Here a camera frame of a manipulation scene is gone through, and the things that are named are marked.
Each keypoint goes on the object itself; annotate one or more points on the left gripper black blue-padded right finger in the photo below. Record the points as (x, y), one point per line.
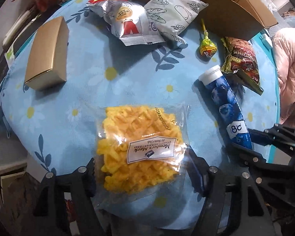
(232, 205)

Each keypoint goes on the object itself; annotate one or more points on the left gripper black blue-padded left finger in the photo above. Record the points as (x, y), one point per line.
(63, 204)

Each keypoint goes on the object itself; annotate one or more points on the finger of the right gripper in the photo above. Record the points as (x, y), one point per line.
(280, 136)
(251, 160)

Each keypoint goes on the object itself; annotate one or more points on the blue tablet tube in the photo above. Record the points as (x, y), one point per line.
(223, 97)

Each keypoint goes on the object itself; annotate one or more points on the yellow crackers clear bag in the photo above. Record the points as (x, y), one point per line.
(140, 150)

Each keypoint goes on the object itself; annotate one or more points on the dark red green snack bag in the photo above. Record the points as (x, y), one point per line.
(240, 60)

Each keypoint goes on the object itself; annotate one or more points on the person in pink jacket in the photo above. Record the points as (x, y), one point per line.
(284, 57)

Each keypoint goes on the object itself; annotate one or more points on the blue floral tablecloth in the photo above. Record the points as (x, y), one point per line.
(57, 125)

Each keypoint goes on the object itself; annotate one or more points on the yellow lollipop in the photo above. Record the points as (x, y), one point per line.
(207, 47)

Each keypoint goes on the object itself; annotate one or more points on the small gold cardboard box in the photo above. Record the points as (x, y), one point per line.
(46, 65)

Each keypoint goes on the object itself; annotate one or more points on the white bread print bag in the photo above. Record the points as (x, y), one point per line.
(172, 17)

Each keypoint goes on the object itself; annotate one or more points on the silver red snack bag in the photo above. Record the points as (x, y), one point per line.
(128, 21)

